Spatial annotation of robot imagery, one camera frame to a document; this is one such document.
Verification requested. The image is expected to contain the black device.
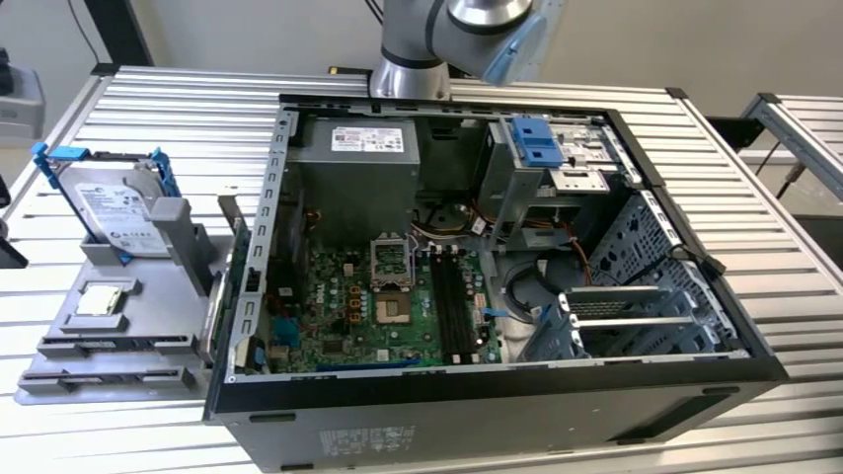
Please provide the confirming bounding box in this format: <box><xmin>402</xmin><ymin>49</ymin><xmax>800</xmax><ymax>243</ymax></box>
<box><xmin>0</xmin><ymin>172</ymin><xmax>32</xmax><ymax>271</ymax></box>

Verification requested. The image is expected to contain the black cable clip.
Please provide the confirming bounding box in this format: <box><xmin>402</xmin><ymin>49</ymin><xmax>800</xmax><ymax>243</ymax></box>
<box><xmin>666</xmin><ymin>245</ymin><xmax>727</xmax><ymax>276</ymax></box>

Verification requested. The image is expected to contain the CPU socket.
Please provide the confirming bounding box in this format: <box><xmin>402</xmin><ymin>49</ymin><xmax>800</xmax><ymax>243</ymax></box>
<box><xmin>372</xmin><ymin>290</ymin><xmax>418</xmax><ymax>327</ymax></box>

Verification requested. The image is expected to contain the metal disk bay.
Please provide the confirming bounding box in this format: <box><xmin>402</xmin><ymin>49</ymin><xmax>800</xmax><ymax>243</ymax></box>
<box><xmin>519</xmin><ymin>283</ymin><xmax>752</xmax><ymax>364</ymax></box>

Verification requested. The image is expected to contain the blue motherboard component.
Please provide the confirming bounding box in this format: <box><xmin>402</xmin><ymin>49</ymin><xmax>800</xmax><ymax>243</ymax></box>
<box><xmin>269</xmin><ymin>318</ymin><xmax>301</xmax><ymax>347</ymax></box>

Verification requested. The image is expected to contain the blue plastic drive latch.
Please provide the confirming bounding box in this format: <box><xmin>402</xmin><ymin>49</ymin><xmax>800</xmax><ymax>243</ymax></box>
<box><xmin>510</xmin><ymin>119</ymin><xmax>562</xmax><ymax>168</ymax></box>

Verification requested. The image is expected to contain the grey parts rack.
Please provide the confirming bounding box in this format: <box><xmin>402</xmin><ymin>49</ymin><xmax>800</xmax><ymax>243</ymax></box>
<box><xmin>13</xmin><ymin>195</ymin><xmax>229</xmax><ymax>407</ymax></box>

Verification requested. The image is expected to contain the metal socket cover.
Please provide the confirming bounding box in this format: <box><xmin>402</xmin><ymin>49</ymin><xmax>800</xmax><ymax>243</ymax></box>
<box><xmin>368</xmin><ymin>231</ymin><xmax>418</xmax><ymax>290</ymax></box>

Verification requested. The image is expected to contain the black looped cable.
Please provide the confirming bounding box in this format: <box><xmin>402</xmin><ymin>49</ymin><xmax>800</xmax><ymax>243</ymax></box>
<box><xmin>504</xmin><ymin>261</ymin><xmax>562</xmax><ymax>323</ymax></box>

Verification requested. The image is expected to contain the green graphics card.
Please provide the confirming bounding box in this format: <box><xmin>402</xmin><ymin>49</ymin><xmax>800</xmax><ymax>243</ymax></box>
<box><xmin>207</xmin><ymin>195</ymin><xmax>256</xmax><ymax>361</ymax></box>

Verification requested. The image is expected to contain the grey power supply unit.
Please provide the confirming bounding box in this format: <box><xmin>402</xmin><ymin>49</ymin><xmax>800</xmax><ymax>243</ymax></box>
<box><xmin>287</xmin><ymin>117</ymin><xmax>423</xmax><ymax>238</ymax></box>

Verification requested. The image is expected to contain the silver CPU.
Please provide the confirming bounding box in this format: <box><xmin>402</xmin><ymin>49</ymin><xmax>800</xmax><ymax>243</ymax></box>
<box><xmin>75</xmin><ymin>284</ymin><xmax>125</xmax><ymax>315</ymax></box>

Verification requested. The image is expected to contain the black RAM slot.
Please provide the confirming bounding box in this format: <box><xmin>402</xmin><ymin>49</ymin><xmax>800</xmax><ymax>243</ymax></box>
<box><xmin>431</xmin><ymin>245</ymin><xmax>463</xmax><ymax>364</ymax></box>
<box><xmin>440</xmin><ymin>246</ymin><xmax>471</xmax><ymax>364</ymax></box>
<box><xmin>450</xmin><ymin>245</ymin><xmax>479</xmax><ymax>364</ymax></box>

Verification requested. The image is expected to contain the orange wire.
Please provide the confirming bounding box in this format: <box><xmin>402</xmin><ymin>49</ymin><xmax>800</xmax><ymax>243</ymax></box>
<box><xmin>523</xmin><ymin>221</ymin><xmax>594</xmax><ymax>287</ymax></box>

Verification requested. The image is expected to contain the yellow wire bundle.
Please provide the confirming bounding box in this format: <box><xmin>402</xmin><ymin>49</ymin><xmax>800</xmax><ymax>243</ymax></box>
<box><xmin>408</xmin><ymin>220</ymin><xmax>492</xmax><ymax>239</ymax></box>

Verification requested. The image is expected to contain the round grey internal speaker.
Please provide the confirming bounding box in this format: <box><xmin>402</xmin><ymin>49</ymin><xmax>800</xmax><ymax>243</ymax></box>
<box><xmin>428</xmin><ymin>200</ymin><xmax>476</xmax><ymax>231</ymax></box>

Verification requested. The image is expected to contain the aluminium frame side table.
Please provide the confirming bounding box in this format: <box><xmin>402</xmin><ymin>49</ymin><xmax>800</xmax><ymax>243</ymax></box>
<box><xmin>735</xmin><ymin>92</ymin><xmax>843</xmax><ymax>238</ymax></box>

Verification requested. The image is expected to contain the black table bracket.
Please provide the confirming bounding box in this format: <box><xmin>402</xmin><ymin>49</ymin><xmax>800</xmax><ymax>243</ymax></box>
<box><xmin>703</xmin><ymin>116</ymin><xmax>766</xmax><ymax>147</ymax></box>

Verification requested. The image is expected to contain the thin locking lever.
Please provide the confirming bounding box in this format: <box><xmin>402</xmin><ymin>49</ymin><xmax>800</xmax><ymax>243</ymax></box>
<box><xmin>408</xmin><ymin>234</ymin><xmax>424</xmax><ymax>290</ymax></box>

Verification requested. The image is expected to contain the grey printer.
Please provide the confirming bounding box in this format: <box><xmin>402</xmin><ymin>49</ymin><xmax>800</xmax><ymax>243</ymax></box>
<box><xmin>0</xmin><ymin>46</ymin><xmax>48</xmax><ymax>144</ymax></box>

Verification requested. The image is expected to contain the green motherboard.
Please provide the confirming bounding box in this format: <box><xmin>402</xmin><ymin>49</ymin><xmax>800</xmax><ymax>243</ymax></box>
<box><xmin>263</xmin><ymin>245</ymin><xmax>507</xmax><ymax>375</ymax></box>

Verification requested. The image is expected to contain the hard disk in blue carrier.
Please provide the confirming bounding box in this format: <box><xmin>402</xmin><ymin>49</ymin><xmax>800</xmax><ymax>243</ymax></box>
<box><xmin>31</xmin><ymin>141</ymin><xmax>176</xmax><ymax>259</ymax></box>

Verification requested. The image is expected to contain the blue expansion slot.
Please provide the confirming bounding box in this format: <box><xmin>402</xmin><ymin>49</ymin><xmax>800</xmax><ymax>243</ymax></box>
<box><xmin>313</xmin><ymin>357</ymin><xmax>424</xmax><ymax>372</ymax></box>

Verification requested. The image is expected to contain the black pillar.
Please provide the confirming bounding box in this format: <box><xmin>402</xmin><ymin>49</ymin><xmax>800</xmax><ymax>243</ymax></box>
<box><xmin>83</xmin><ymin>0</ymin><xmax>157</xmax><ymax>68</ymax></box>

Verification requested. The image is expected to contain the black open PC case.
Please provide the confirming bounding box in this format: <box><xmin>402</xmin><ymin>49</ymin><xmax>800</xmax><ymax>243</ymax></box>
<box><xmin>200</xmin><ymin>91</ymin><xmax>791</xmax><ymax>473</ymax></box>

